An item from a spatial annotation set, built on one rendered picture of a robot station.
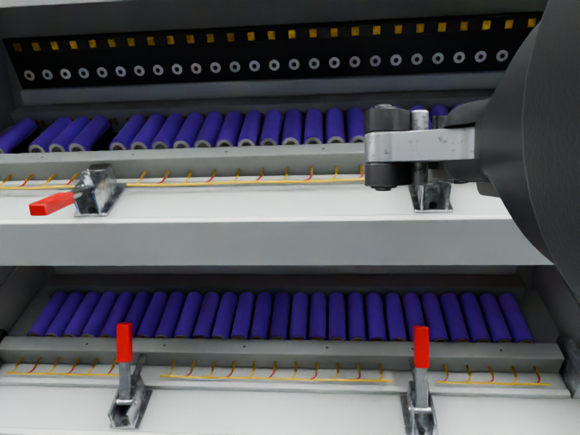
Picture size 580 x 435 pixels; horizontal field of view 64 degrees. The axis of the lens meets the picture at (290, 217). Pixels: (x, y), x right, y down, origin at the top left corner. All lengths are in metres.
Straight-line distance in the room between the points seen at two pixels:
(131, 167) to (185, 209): 0.07
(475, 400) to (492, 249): 0.16
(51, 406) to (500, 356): 0.43
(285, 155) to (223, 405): 0.24
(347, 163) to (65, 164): 0.24
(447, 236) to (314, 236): 0.10
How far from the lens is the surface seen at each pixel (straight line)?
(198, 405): 0.48
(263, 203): 0.37
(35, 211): 0.35
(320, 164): 0.39
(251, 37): 0.50
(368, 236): 0.36
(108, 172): 0.41
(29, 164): 0.47
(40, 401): 0.55
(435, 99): 0.50
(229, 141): 0.44
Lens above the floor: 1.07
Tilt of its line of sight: 16 degrees down
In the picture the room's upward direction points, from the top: 2 degrees counter-clockwise
